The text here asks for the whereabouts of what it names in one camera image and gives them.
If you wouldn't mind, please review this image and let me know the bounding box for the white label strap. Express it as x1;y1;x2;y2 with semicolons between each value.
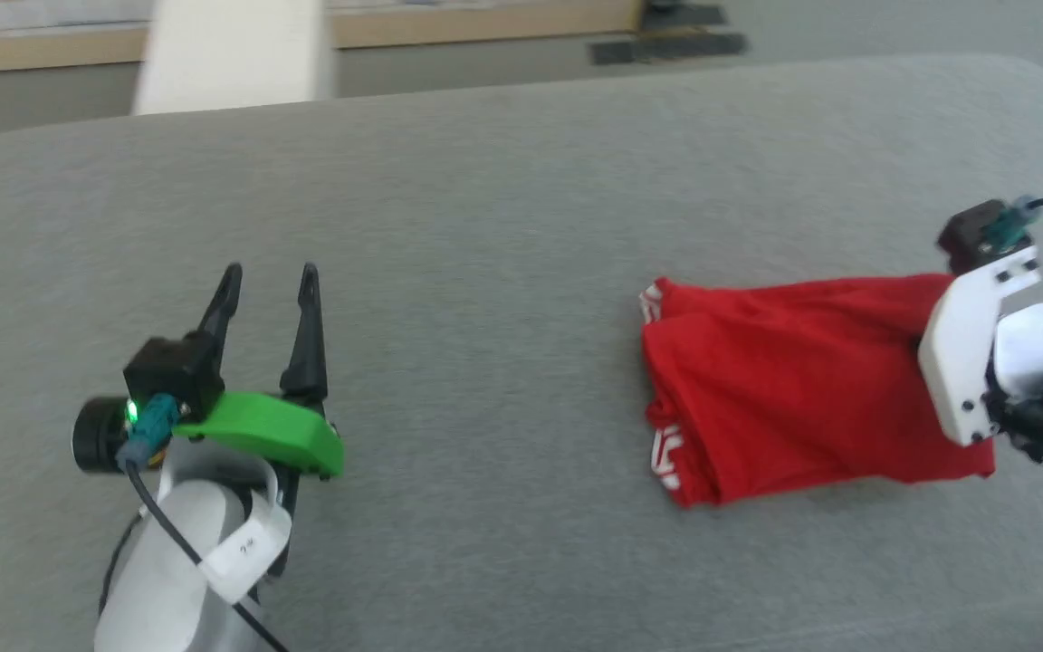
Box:
198;451;293;605

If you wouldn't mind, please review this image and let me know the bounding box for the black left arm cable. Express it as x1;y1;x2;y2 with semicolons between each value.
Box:
98;393;291;652

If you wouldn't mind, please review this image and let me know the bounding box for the grey fabric sofa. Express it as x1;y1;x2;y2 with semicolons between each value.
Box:
0;53;1043;652

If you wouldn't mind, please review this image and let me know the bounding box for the wooden edge strip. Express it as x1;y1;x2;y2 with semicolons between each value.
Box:
0;0;647;77

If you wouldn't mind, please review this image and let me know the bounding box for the red and white garment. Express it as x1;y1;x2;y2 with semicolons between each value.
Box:
638;272;999;509

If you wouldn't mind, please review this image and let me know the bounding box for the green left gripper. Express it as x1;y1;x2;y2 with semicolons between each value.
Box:
172;262;345;482

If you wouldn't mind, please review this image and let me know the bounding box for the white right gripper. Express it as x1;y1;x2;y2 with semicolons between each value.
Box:
918;244;1043;447

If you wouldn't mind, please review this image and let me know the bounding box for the white flat board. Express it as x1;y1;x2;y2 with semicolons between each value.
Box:
131;0;336;117

